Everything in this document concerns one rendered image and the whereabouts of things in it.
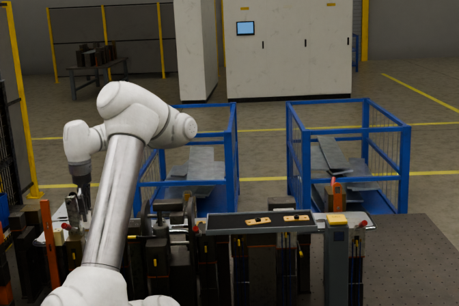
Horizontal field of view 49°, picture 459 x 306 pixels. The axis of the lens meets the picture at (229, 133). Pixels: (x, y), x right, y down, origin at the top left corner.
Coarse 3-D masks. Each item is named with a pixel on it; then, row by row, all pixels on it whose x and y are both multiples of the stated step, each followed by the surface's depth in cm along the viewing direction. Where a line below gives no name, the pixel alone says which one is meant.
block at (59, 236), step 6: (60, 228) 197; (54, 234) 195; (60, 234) 195; (60, 240) 195; (60, 246) 196; (60, 252) 197; (60, 258) 198; (60, 264) 198; (66, 264) 201; (60, 270) 199; (66, 270) 200; (60, 276) 200; (66, 276) 200
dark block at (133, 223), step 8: (136, 224) 184; (128, 232) 183; (136, 232) 183; (128, 240) 184; (136, 240) 184; (136, 248) 185; (136, 256) 186; (136, 264) 187; (144, 264) 191; (136, 272) 187; (144, 272) 190; (136, 280) 188; (144, 280) 189; (136, 288) 189; (144, 288) 189; (136, 296) 190; (144, 296) 190
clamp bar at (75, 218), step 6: (72, 192) 191; (66, 198) 188; (72, 198) 188; (66, 204) 189; (72, 204) 189; (72, 210) 190; (78, 210) 192; (72, 216) 191; (78, 216) 192; (72, 222) 192; (78, 222) 192; (78, 228) 193; (72, 234) 194
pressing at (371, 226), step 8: (320, 216) 213; (352, 216) 212; (360, 216) 211; (368, 216) 212; (56, 224) 217; (152, 224) 213; (184, 224) 211; (320, 224) 205; (368, 224) 203; (40, 232) 211; (64, 232) 209; (152, 232) 205; (176, 232) 205; (184, 232) 205; (304, 232) 200; (312, 232) 200; (320, 232) 200; (40, 240) 202
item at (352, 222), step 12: (360, 240) 188; (360, 252) 189; (348, 264) 192; (360, 264) 190; (348, 276) 193; (360, 276) 193; (348, 288) 194; (360, 288) 194; (348, 300) 195; (360, 300) 195
